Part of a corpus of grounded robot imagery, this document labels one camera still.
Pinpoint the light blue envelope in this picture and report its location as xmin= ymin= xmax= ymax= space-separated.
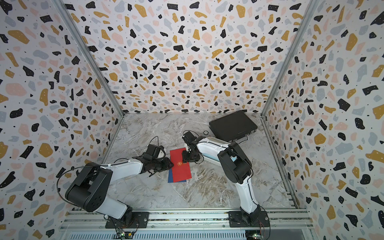
xmin=203 ymin=153 xmax=220 ymax=162

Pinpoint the red envelope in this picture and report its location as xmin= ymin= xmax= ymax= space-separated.
xmin=170 ymin=148 xmax=192 ymax=183

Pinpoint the white storage box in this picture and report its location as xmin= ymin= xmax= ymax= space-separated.
xmin=198 ymin=137 xmax=230 ymax=166

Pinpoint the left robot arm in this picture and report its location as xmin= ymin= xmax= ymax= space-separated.
xmin=65 ymin=144 xmax=174 ymax=225

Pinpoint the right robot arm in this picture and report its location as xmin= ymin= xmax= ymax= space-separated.
xmin=182 ymin=131 xmax=262 ymax=226

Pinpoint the black case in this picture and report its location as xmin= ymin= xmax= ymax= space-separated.
xmin=209 ymin=111 xmax=258 ymax=142

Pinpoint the aluminium rail frame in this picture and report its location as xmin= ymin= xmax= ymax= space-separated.
xmin=58 ymin=209 xmax=317 ymax=240

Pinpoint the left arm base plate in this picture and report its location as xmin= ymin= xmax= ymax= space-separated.
xmin=105 ymin=212 xmax=150 ymax=229

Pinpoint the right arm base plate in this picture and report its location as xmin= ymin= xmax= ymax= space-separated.
xmin=228 ymin=211 xmax=270 ymax=228

